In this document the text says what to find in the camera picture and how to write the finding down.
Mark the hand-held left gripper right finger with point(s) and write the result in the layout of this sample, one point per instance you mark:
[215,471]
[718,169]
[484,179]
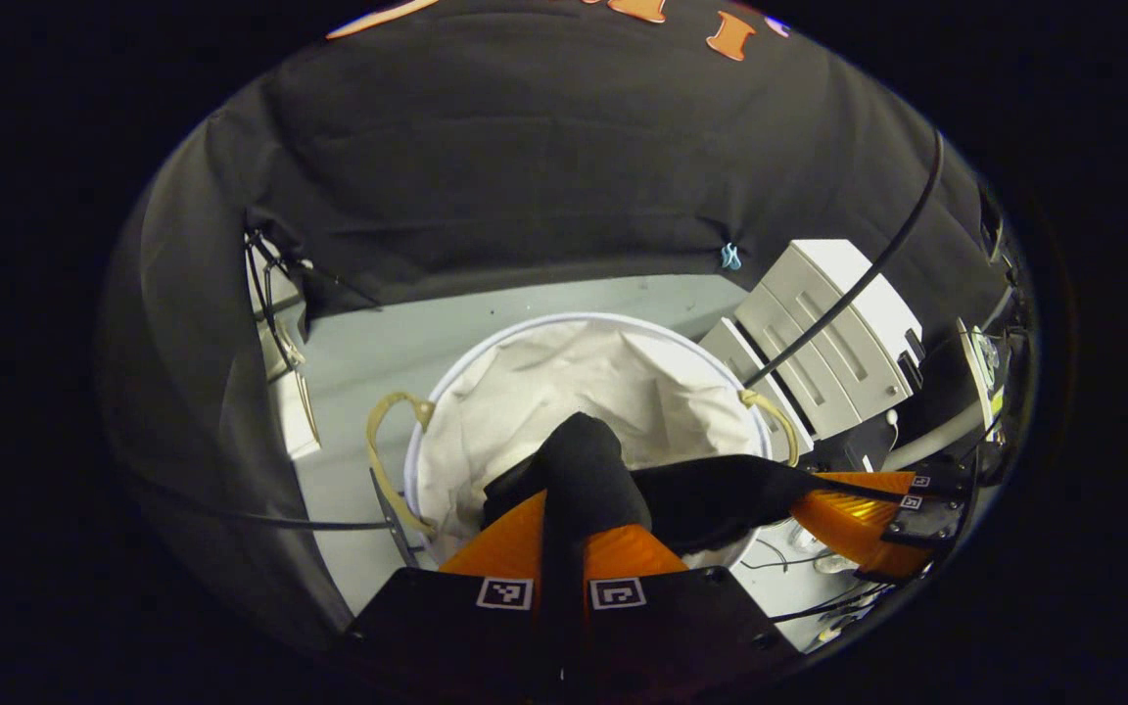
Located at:
[681,627]

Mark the white laundry hamper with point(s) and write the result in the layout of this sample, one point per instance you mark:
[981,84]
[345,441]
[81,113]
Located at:
[623,392]

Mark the round glass dish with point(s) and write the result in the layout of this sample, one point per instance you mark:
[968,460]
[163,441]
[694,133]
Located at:
[986,349]

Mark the black backdrop cloth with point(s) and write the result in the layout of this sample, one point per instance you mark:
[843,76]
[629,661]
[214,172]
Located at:
[525,147]

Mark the white drawer cabinet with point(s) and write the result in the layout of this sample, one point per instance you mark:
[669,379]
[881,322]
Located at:
[819,333]

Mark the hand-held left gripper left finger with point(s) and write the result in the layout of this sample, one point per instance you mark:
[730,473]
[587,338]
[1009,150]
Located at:
[446,627]

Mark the grey tube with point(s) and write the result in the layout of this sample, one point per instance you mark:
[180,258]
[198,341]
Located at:
[936,436]

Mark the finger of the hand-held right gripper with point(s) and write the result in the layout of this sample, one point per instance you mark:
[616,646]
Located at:
[936,478]
[858,524]

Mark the black knit jacket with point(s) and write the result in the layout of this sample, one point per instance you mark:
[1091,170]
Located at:
[588,470]

